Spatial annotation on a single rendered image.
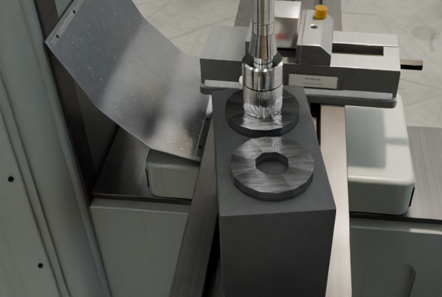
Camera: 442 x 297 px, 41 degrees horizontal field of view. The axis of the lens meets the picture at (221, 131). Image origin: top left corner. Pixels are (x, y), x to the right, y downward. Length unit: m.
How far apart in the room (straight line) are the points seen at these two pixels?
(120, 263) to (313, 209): 0.78
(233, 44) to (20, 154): 0.43
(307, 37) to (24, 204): 0.60
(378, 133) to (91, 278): 0.68
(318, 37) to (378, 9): 2.34
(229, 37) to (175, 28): 2.06
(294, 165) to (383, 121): 0.60
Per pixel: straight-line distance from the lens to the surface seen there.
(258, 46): 0.65
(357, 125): 1.19
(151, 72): 1.17
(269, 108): 0.68
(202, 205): 0.86
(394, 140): 1.17
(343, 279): 0.79
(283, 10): 1.04
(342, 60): 1.04
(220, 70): 1.05
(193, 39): 3.05
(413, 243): 1.19
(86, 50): 1.05
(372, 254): 1.21
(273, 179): 0.61
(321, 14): 1.07
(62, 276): 1.31
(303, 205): 0.61
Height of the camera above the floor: 1.55
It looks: 40 degrees down
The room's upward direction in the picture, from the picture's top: 3 degrees counter-clockwise
